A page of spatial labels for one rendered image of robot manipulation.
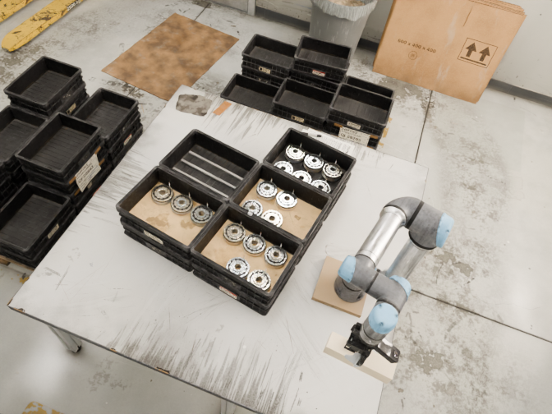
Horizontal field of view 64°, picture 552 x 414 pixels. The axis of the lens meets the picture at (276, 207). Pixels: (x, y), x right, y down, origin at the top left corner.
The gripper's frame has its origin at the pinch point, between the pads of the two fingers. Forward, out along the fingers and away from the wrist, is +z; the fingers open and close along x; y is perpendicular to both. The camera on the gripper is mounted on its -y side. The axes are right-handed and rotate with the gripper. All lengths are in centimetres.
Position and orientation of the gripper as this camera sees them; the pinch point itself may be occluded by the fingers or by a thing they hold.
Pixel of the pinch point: (360, 356)
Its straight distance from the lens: 164.7
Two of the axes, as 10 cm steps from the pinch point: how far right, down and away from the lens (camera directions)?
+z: -1.1, 5.7, 8.1
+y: -9.0, -4.1, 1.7
